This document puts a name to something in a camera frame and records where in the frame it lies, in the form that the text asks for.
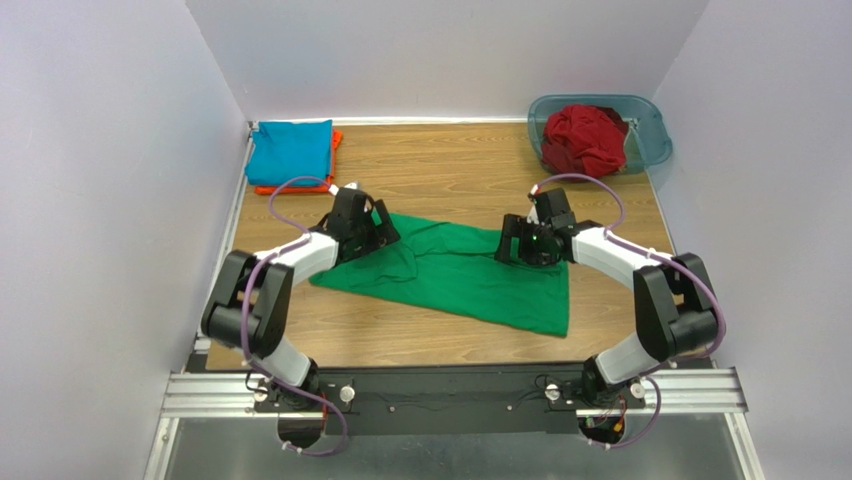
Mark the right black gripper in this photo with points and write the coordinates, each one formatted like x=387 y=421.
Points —
x=510 y=241

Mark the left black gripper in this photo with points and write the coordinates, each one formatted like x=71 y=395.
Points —
x=376 y=231

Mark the green t shirt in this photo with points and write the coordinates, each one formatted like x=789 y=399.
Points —
x=450 y=267

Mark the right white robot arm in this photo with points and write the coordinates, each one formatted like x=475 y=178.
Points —
x=676 y=311

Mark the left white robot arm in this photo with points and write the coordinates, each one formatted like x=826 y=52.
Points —
x=248 y=306

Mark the orange folded t shirt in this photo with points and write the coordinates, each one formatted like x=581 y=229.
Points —
x=336 y=140

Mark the red t shirt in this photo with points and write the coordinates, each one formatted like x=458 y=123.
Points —
x=585 y=139

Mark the blue folded t shirt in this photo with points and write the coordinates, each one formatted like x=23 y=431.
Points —
x=286 y=150

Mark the teal plastic basket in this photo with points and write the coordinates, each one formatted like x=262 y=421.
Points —
x=647 y=143

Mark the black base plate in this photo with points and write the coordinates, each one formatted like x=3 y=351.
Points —
x=549 y=397

